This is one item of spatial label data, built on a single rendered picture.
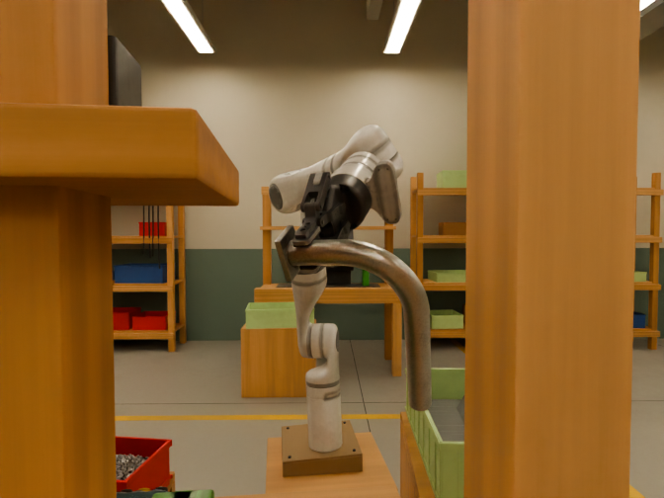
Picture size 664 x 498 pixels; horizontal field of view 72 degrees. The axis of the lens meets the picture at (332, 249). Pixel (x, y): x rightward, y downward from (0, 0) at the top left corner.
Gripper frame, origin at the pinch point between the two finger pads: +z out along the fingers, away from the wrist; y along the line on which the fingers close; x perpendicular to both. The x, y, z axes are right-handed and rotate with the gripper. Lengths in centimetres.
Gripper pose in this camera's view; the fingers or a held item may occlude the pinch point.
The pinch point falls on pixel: (309, 249)
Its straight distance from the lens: 53.8
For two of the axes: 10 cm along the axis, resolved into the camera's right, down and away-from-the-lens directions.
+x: 9.2, -0.2, -3.9
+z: -3.3, 5.1, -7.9
